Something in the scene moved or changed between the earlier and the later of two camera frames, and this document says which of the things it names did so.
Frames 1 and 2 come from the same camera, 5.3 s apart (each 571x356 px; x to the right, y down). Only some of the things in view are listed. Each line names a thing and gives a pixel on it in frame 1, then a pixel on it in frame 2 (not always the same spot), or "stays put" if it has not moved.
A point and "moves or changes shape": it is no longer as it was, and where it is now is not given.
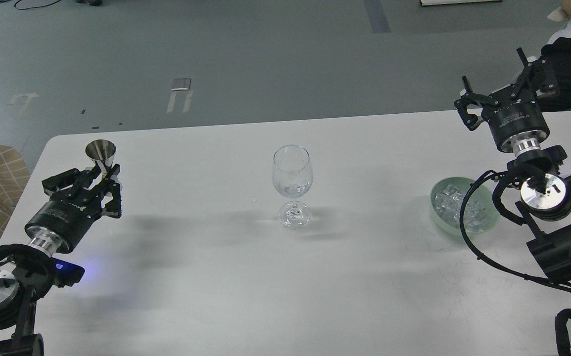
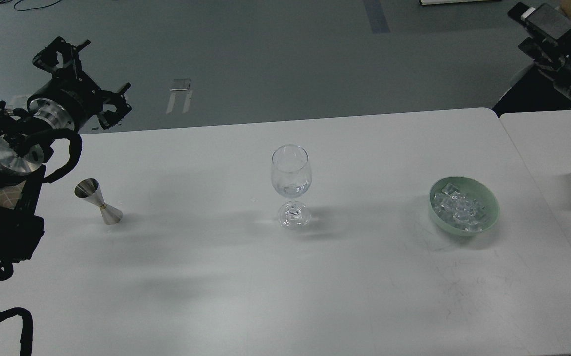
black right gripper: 512,109 to 549,27
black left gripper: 69,213 to 68,100
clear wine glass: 292,174 stays put
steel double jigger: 102,151 moves or changes shape
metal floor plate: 179,84 stays put
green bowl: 481,210 stays put
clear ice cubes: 448,202 stays put
